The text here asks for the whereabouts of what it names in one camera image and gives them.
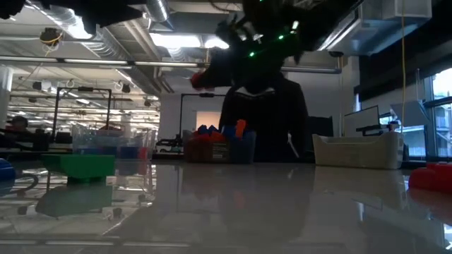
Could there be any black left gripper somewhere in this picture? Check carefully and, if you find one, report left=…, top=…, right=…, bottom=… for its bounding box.
left=38, top=0, right=146, bottom=35

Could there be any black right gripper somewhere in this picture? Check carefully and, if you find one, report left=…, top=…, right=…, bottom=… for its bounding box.
left=196, top=0, right=357, bottom=90

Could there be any blue medium brick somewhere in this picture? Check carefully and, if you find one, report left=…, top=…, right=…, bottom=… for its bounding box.
left=222, top=125, right=237, bottom=142

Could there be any blue small brick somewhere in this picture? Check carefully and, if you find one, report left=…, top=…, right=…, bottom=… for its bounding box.
left=118, top=146, right=139, bottom=159
left=83, top=146, right=118, bottom=159

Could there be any green medium brick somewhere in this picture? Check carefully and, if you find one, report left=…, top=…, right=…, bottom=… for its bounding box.
left=41, top=154, right=116, bottom=184

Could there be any blue sloped brick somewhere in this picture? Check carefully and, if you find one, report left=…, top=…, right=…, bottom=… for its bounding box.
left=0, top=157, right=17, bottom=183

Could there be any silver ceiling pipe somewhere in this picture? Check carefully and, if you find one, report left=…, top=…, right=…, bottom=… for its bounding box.
left=0, top=55, right=343, bottom=75

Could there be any ceiling light panel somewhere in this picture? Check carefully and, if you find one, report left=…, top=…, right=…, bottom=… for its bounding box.
left=150, top=32, right=230, bottom=50

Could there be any person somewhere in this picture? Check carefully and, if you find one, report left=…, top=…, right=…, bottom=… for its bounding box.
left=218, top=70, right=310, bottom=164
left=6, top=115, right=31, bottom=135

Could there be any dark grey plastic bin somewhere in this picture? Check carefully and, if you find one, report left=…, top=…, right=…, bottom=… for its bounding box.
left=182, top=129, right=257, bottom=164

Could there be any black cabinet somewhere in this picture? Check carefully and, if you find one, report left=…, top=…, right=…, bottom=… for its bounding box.
left=307, top=114, right=335, bottom=156

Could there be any clear plastic bin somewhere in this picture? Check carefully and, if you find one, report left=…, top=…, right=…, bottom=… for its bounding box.
left=71, top=121, right=159, bottom=160

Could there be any white board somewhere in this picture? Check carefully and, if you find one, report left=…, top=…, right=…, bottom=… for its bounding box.
left=342, top=104, right=381, bottom=138

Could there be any white plastic bin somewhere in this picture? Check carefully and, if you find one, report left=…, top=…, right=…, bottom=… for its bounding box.
left=311, top=131, right=405, bottom=171

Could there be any grey angled board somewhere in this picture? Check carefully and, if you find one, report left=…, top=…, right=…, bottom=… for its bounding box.
left=390, top=100, right=432, bottom=128

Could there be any black gantry frame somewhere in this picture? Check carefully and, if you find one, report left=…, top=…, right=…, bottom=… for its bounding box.
left=179, top=92, right=227, bottom=142
left=52, top=86, right=112, bottom=142

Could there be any silver ribbed ceiling duct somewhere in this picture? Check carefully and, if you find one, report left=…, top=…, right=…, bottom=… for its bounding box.
left=30, top=3, right=160, bottom=96

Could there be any black ceiling cable reel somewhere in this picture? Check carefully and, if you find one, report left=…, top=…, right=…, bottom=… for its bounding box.
left=38, top=27, right=64, bottom=49

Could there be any yellow hanging cable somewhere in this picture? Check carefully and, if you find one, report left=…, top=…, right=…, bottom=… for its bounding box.
left=400, top=0, right=407, bottom=132

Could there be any black loop cable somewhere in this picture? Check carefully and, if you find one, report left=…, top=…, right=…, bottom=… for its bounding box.
left=13, top=171, right=40, bottom=198

